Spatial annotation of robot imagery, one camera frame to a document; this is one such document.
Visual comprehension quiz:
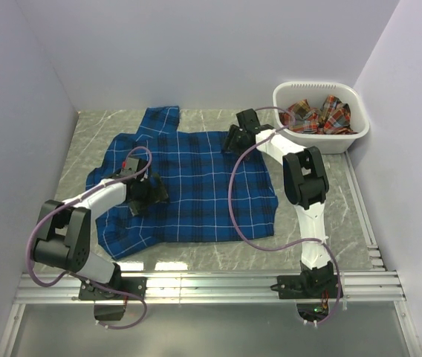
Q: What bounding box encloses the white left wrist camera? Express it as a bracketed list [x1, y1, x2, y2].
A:
[120, 156, 148, 177]

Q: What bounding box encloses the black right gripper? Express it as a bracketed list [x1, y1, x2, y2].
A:
[222, 125, 253, 162]

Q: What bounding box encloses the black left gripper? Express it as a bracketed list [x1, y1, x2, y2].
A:
[128, 172, 169, 216]

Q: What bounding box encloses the blue plaid long sleeve shirt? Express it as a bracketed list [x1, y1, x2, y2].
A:
[85, 106, 278, 260]

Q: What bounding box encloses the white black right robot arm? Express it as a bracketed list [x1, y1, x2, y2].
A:
[223, 109, 337, 298]

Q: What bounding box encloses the red plaid shirt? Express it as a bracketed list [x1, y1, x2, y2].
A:
[279, 95, 356, 135]

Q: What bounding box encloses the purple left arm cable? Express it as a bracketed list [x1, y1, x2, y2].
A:
[26, 146, 153, 330]

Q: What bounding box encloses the aluminium mounting rail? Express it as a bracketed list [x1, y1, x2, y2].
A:
[13, 271, 406, 304]

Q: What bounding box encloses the white plastic laundry basket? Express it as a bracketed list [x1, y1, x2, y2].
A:
[273, 81, 370, 154]

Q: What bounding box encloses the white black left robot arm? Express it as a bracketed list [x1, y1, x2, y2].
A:
[26, 173, 169, 299]

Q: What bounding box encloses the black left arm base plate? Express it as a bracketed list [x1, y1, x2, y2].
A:
[78, 277, 147, 301]

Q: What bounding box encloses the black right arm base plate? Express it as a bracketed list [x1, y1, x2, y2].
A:
[270, 275, 343, 300]

